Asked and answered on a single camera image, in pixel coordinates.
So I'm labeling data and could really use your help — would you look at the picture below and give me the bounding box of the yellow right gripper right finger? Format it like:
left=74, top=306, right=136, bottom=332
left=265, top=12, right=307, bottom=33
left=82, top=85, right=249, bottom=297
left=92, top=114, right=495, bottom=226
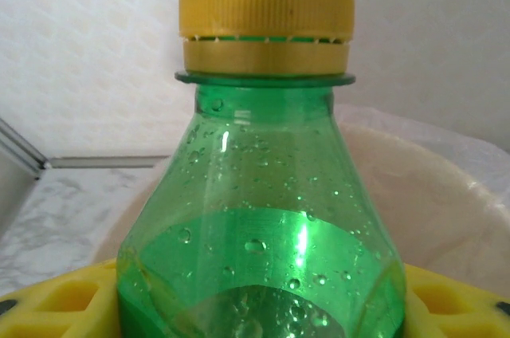
left=402, top=264, right=510, bottom=338

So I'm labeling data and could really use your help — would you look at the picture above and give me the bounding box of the cream round waste bin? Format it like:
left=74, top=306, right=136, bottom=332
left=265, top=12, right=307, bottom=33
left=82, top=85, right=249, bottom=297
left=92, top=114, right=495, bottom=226
left=93, top=120, right=510, bottom=303

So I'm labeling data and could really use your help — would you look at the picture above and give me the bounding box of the green bottle yellow cap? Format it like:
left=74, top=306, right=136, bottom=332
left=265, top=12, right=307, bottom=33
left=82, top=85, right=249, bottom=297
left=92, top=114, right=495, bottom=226
left=115, top=0, right=408, bottom=338

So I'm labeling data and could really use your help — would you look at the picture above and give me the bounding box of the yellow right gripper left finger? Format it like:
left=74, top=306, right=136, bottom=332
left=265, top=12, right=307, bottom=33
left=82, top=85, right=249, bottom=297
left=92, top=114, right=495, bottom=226
left=0, top=257, right=121, bottom=338

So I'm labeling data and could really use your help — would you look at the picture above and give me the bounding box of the aluminium frame rail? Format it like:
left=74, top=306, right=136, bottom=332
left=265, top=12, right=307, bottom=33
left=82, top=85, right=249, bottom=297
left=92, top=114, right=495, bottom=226
left=46, top=154, right=173, bottom=171

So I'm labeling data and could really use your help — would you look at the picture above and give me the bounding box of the aluminium frame post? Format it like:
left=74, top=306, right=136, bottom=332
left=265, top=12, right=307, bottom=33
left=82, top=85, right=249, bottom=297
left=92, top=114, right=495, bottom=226
left=0, top=117, right=51, bottom=180

